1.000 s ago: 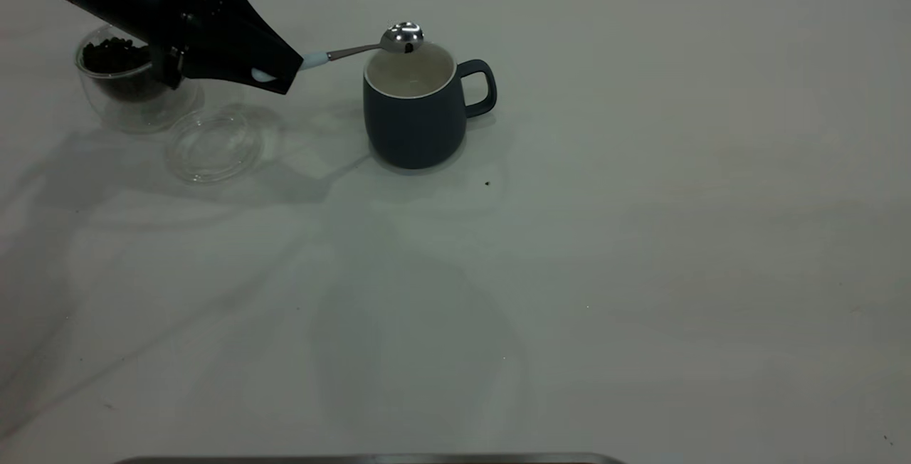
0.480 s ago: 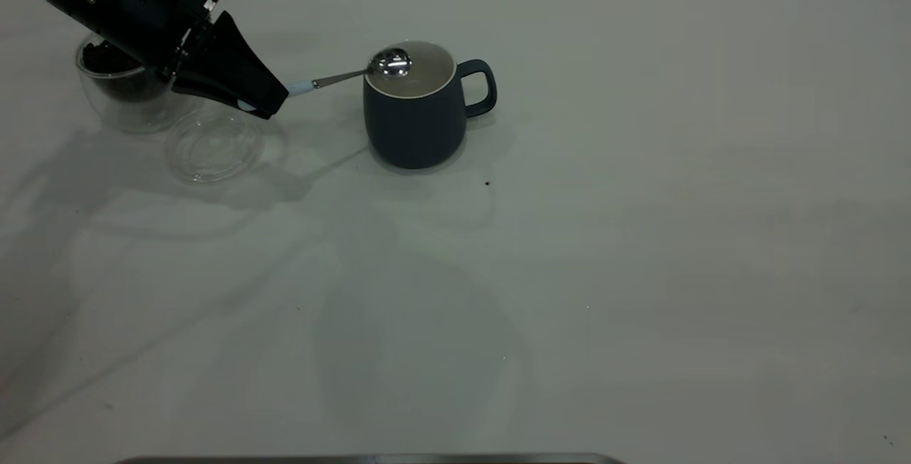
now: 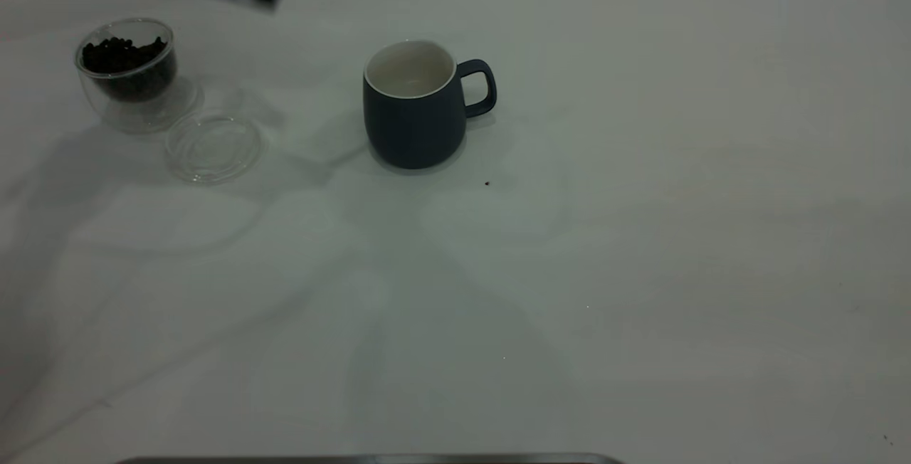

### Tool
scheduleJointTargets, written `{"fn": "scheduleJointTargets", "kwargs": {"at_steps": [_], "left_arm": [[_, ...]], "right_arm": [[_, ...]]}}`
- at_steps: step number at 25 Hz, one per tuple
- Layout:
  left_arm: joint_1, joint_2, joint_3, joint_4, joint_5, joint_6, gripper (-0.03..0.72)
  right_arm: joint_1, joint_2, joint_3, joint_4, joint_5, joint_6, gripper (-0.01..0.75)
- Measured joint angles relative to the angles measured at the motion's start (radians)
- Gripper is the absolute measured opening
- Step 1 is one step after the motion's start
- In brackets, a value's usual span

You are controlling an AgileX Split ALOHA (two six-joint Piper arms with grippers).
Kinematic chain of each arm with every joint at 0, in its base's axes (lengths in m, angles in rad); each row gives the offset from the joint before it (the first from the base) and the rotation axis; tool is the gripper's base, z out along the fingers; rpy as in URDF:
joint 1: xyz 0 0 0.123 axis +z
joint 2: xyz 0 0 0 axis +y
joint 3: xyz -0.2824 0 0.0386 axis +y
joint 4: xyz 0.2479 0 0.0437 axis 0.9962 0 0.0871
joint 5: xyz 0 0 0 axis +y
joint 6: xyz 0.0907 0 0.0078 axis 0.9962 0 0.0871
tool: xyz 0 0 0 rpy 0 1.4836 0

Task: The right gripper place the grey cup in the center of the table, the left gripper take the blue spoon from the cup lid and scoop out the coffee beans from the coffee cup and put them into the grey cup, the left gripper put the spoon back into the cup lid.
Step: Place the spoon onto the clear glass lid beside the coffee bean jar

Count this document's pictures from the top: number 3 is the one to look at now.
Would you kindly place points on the clear double-wall glass cup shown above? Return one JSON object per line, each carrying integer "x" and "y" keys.
{"x": 142, "y": 114}

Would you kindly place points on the clear round glass lid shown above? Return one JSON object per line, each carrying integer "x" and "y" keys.
{"x": 213, "y": 158}

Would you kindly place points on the dark grey ceramic mug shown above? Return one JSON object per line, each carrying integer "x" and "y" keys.
{"x": 416, "y": 129}

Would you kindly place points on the dark coffee beans pile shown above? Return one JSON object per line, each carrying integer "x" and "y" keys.
{"x": 124, "y": 69}

